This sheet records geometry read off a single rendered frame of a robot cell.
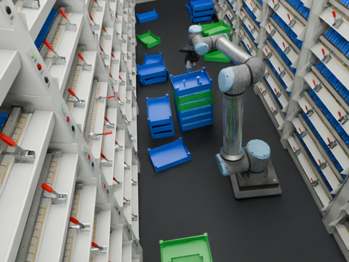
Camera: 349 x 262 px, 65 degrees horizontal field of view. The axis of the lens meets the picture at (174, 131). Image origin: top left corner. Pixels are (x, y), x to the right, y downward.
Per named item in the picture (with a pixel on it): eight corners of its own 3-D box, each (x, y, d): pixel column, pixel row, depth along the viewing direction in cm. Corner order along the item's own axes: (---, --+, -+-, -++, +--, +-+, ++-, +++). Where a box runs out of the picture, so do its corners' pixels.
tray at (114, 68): (120, 56, 222) (120, 40, 213) (117, 103, 179) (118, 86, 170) (94, 53, 218) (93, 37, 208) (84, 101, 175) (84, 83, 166)
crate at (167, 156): (182, 143, 236) (180, 136, 230) (191, 159, 222) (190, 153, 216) (149, 155, 231) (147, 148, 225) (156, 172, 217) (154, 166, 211)
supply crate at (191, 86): (205, 74, 233) (204, 66, 227) (212, 88, 219) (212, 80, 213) (171, 82, 231) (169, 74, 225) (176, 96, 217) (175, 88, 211)
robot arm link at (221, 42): (276, 63, 134) (224, 29, 188) (252, 68, 132) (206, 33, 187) (273, 84, 141) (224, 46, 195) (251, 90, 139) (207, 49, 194)
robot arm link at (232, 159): (247, 175, 178) (256, 70, 131) (223, 182, 176) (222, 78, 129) (238, 159, 190) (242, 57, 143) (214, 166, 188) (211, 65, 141)
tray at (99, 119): (107, 88, 159) (108, 74, 153) (98, 172, 116) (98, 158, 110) (70, 84, 155) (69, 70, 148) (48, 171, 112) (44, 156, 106)
